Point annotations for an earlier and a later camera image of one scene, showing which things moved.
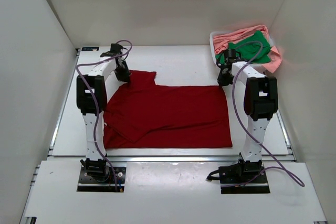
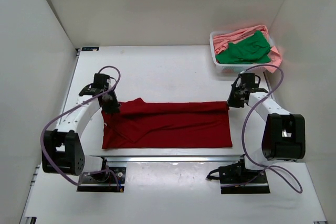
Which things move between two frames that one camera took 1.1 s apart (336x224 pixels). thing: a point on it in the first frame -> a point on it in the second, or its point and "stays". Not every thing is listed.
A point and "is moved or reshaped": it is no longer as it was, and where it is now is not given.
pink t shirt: [221, 42] stays
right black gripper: [222, 82] -> [231, 103]
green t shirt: [253, 49] stays
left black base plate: [102, 182] stays
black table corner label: [90, 48] stays
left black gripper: [125, 77] -> [114, 107]
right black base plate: [231, 175] stays
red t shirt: [140, 114] is moved or reshaped
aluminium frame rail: [167, 159] stays
